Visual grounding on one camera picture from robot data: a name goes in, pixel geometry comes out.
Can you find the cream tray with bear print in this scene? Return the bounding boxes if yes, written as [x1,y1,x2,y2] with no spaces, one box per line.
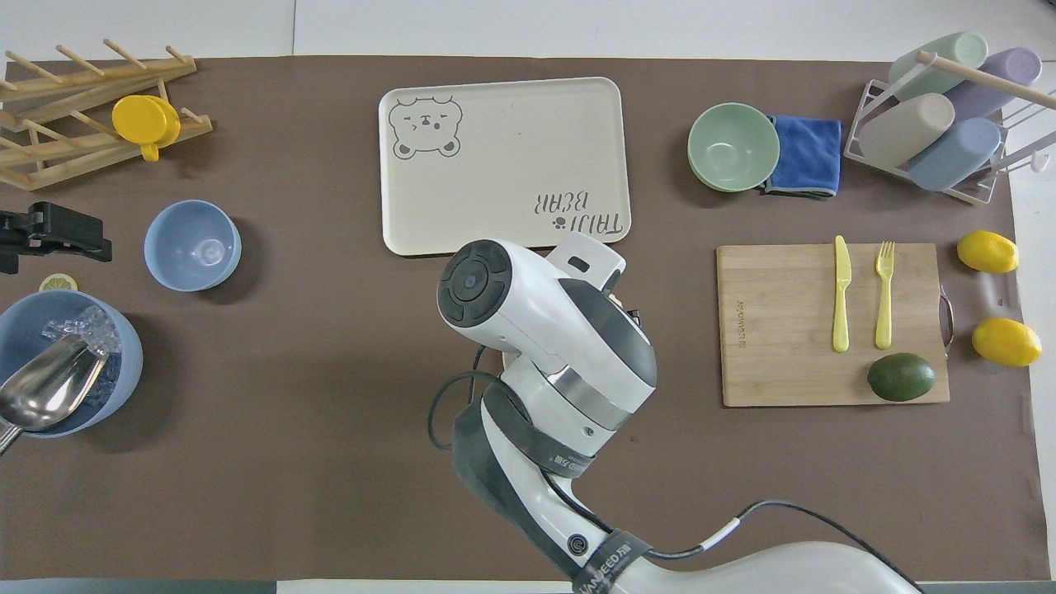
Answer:
[379,77,632,257]

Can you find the green bowl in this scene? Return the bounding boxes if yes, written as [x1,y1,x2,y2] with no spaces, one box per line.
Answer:
[687,102,781,194]

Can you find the green cup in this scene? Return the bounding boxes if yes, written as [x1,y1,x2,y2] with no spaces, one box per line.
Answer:
[888,31,989,101]

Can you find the black cable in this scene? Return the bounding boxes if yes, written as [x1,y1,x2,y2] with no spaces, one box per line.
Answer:
[540,469,926,594]
[427,345,497,453]

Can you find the white wire cup rack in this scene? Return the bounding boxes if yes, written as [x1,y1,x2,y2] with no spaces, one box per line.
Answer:
[843,49,1056,206]

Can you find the yellow cup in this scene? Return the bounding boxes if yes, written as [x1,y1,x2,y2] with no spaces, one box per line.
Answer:
[111,94,182,163]

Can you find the blue bowl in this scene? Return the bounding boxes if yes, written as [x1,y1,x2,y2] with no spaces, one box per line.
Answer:
[144,200,243,293]

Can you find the purple cup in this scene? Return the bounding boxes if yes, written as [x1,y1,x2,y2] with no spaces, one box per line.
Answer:
[943,47,1044,121]

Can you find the wooden cutting board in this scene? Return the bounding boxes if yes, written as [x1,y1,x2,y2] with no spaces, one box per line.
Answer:
[715,242,956,408]

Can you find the black clamp device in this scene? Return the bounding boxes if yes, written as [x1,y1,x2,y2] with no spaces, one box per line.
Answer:
[0,201,113,276]

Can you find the wooden dish rack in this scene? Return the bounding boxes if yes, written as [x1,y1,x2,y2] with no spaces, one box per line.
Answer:
[0,37,214,191]

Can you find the yellow plastic fork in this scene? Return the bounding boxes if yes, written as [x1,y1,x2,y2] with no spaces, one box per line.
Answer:
[874,240,898,351]

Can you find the light blue cup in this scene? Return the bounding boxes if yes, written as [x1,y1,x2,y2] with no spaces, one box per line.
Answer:
[907,117,1002,193]

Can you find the metal scoop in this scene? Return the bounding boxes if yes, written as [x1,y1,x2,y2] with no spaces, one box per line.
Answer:
[0,333,109,456]

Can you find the green lime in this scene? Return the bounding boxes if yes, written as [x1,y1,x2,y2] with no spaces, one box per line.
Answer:
[866,352,938,403]

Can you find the beige cup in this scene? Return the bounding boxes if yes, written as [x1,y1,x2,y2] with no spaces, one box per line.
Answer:
[859,92,956,169]

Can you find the blue ice bucket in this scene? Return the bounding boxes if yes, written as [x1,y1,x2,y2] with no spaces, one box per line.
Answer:
[0,289,144,439]

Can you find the yellow plastic knife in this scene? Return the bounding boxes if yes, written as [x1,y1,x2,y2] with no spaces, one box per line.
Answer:
[832,235,853,354]

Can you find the yellow lemon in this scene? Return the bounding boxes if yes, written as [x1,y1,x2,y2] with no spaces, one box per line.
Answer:
[956,229,1021,275]
[971,317,1044,369]

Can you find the blue cloth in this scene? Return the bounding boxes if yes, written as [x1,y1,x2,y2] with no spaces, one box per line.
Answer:
[761,115,844,200]

